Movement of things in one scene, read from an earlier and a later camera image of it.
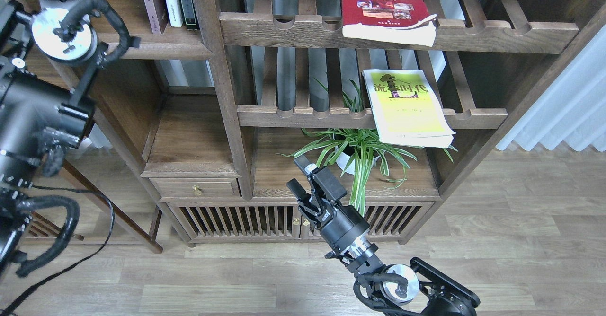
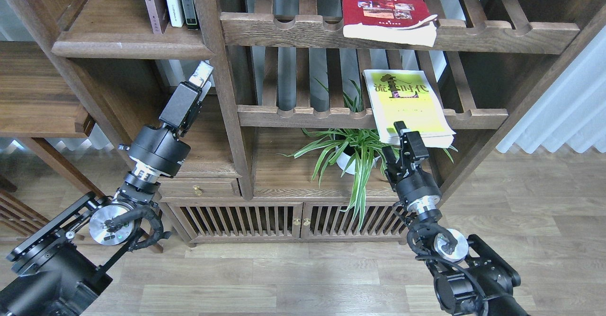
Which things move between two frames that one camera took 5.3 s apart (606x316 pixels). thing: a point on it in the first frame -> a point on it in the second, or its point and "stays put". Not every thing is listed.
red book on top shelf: x=391 y=10 stays put
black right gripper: x=340 y=225 -> x=414 y=184
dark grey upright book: x=186 y=3 stays put
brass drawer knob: x=197 y=190 stays put
